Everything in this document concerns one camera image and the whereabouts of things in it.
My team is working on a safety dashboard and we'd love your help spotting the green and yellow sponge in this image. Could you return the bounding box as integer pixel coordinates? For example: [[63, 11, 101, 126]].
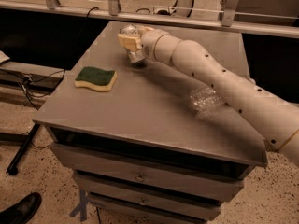
[[75, 66, 117, 92]]

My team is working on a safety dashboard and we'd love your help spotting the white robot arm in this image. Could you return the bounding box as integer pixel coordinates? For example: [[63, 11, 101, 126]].
[[118, 25, 299, 166]]

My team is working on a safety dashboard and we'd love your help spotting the black tripod leg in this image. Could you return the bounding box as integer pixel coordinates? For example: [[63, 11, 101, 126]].
[[7, 124, 40, 175]]

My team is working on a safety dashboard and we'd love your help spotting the clear plastic water bottle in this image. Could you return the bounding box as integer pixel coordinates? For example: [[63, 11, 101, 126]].
[[190, 85, 226, 113]]

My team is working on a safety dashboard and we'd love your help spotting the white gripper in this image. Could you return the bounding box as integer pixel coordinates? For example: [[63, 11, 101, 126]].
[[118, 25, 170, 60]]

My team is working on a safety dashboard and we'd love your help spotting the grey drawer cabinet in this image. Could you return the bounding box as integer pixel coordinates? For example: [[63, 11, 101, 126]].
[[34, 22, 267, 224]]

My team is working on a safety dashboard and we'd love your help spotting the black leather shoe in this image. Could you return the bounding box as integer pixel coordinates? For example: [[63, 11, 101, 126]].
[[0, 192, 42, 224]]

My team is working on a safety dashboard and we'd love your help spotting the silver 7up soda can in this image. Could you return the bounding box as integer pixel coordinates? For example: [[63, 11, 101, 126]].
[[120, 24, 145, 64]]

